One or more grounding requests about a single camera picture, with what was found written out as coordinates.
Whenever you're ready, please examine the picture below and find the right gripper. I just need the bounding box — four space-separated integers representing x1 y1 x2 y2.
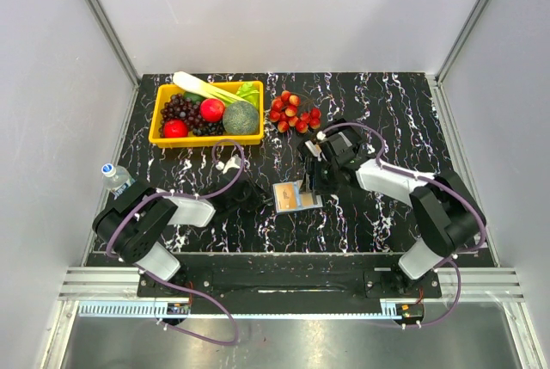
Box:
299 157 339 196

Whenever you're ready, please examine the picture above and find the black card holder wallet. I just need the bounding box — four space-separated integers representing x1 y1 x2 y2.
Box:
272 181 323 213

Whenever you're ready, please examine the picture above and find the brown credit card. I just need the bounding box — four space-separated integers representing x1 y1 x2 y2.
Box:
273 182 297 212

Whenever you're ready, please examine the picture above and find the black card box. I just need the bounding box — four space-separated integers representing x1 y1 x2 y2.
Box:
297 119 365 162

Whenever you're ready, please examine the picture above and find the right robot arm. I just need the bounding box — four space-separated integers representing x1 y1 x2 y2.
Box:
303 157 486 297

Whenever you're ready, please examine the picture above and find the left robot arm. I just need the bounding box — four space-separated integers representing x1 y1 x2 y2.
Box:
92 178 271 296

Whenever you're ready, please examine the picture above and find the red cherry bunch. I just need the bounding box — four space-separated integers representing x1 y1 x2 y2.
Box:
267 90 322 134

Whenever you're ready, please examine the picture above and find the green cantaloupe melon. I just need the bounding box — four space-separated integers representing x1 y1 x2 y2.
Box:
223 101 260 136

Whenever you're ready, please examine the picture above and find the red apple upper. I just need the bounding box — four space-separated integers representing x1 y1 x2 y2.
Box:
199 98 225 123

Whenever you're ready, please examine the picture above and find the red apple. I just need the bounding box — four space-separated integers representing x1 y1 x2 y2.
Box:
162 120 188 138
199 98 225 123

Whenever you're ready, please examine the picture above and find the red apple lower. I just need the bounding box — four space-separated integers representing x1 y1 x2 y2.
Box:
162 120 188 138

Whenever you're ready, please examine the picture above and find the green lettuce leaf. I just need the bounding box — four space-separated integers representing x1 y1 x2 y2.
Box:
235 82 260 110

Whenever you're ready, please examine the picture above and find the yellow plastic basket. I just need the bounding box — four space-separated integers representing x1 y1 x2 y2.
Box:
149 81 265 149

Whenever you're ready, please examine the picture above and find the green avocado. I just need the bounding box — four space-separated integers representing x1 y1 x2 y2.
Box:
183 92 205 104

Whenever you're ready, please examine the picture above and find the purple grape bunch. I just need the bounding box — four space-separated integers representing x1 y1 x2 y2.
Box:
159 94 224 138

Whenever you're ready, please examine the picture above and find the plastic water bottle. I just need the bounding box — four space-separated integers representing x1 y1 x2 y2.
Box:
101 163 135 199

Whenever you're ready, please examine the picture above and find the white green leek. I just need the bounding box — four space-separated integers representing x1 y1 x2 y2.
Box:
172 71 243 104

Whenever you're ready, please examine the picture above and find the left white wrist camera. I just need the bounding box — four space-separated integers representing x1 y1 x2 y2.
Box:
216 156 241 174

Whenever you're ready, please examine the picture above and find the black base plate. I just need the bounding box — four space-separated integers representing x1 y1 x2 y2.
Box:
136 251 443 317

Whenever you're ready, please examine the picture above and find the aluminium frame rail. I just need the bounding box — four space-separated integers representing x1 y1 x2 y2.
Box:
59 267 524 303

